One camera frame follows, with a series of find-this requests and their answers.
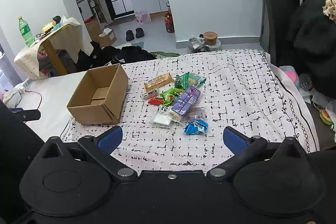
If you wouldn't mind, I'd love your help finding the red oil bottle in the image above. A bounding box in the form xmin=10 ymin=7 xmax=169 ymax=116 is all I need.
xmin=164 ymin=11 xmax=175 ymax=34

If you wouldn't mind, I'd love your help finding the white snack packet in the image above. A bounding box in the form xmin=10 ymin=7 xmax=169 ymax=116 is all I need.
xmin=153 ymin=105 xmax=175 ymax=129

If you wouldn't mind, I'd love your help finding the cardboard box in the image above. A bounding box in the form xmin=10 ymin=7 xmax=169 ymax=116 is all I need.
xmin=67 ymin=63 xmax=130 ymax=125

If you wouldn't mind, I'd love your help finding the jar with wooden lid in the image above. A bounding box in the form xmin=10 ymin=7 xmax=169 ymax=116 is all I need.
xmin=203 ymin=31 xmax=219 ymax=48

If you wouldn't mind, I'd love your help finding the green and yellow cracker packet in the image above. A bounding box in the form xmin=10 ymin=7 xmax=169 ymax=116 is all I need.
xmin=188 ymin=73 xmax=207 ymax=88

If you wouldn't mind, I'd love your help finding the small open cardboard carton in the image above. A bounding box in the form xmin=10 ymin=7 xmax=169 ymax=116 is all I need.
xmin=98 ymin=29 xmax=117 ymax=47

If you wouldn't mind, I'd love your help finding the green rug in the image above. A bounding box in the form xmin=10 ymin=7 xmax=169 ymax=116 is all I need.
xmin=149 ymin=51 xmax=181 ymax=58

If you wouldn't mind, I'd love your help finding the burger toy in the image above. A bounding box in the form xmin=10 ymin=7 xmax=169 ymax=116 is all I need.
xmin=319 ymin=108 xmax=334 ymax=126

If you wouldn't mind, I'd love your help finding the dark green snack packet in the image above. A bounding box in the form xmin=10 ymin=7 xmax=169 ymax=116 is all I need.
xmin=175 ymin=72 xmax=190 ymax=89

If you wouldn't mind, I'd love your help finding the black jacket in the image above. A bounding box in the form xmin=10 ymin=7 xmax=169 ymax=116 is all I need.
xmin=76 ymin=41 xmax=122 ymax=73

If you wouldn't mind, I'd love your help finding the small table with cloth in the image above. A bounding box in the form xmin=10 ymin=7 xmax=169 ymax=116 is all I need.
xmin=14 ymin=17 xmax=84 ymax=80

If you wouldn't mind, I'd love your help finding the doll figurine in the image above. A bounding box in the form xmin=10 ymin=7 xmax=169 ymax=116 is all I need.
xmin=51 ymin=16 xmax=62 ymax=31

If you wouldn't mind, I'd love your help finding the green soda bottle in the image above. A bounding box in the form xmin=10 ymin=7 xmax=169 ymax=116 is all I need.
xmin=18 ymin=16 xmax=35 ymax=47

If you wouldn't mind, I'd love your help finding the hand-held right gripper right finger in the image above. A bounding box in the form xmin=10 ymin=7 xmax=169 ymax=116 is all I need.
xmin=206 ymin=126 xmax=309 ymax=181

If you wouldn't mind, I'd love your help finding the grey wardrobe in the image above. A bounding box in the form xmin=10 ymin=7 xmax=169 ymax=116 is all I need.
xmin=260 ymin=0 xmax=336 ymax=67

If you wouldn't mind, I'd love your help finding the red snack packet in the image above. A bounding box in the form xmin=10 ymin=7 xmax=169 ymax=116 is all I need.
xmin=148 ymin=96 xmax=165 ymax=105

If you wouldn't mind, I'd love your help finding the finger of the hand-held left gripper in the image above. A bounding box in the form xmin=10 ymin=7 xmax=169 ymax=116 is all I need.
xmin=9 ymin=108 xmax=41 ymax=123

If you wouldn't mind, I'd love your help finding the bright green snack packet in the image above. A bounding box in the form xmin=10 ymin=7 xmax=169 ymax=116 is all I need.
xmin=160 ymin=88 xmax=184 ymax=102

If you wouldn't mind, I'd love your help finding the grey plastic bag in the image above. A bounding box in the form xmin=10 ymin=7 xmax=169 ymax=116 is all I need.
xmin=187 ymin=36 xmax=207 ymax=53

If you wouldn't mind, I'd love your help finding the wooden table leg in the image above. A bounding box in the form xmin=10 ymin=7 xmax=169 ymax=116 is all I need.
xmin=43 ymin=39 xmax=69 ymax=75

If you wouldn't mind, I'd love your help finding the red cable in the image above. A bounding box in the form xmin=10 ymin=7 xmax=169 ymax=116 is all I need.
xmin=24 ymin=90 xmax=43 ymax=110

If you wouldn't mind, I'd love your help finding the pink plastic bag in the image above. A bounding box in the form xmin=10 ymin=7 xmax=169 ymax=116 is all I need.
xmin=135 ymin=11 xmax=152 ymax=24

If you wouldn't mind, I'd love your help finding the clear snack packet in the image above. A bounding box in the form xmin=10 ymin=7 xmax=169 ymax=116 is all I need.
xmin=188 ymin=107 xmax=208 ymax=122

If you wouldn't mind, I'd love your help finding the white bed sheet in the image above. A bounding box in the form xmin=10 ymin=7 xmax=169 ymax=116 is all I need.
xmin=14 ymin=70 xmax=91 ymax=144

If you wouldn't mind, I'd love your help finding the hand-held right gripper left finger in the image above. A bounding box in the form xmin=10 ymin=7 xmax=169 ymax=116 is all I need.
xmin=37 ymin=126 xmax=138 ymax=181

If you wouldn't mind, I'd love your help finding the black bag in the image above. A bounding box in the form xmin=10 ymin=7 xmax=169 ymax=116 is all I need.
xmin=115 ymin=46 xmax=158 ymax=65

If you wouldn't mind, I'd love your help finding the blue snack packet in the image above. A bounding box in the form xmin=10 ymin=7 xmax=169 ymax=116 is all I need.
xmin=183 ymin=120 xmax=209 ymax=136

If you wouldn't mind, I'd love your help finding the purple snack packet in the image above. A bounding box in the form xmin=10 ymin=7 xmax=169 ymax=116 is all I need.
xmin=168 ymin=85 xmax=201 ymax=123

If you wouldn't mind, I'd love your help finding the black coat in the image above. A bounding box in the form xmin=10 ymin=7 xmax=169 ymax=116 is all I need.
xmin=281 ymin=0 xmax=336 ymax=100

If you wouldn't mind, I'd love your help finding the orange cracker packet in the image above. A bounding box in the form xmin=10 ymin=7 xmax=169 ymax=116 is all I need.
xmin=144 ymin=73 xmax=175 ymax=92

